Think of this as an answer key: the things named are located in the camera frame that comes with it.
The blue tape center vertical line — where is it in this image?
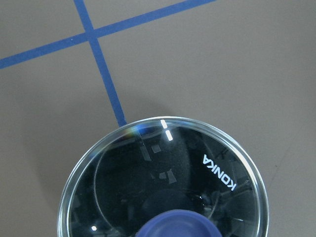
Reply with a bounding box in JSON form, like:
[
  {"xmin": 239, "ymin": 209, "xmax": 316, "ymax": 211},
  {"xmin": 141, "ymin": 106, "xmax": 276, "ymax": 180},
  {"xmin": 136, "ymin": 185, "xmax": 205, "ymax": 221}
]
[{"xmin": 74, "ymin": 0, "xmax": 127, "ymax": 126}]

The blue tape upper horizontal line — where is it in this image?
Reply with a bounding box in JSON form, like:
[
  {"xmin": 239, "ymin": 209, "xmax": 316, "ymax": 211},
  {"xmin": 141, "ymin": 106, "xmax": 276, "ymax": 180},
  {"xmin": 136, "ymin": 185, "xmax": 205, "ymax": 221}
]
[{"xmin": 0, "ymin": 0, "xmax": 211, "ymax": 69}]

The glass pot lid purple knob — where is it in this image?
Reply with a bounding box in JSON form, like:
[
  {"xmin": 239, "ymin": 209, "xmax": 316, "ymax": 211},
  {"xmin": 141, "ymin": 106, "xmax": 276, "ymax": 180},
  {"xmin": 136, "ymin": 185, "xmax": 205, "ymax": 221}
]
[{"xmin": 57, "ymin": 117, "xmax": 269, "ymax": 237}]

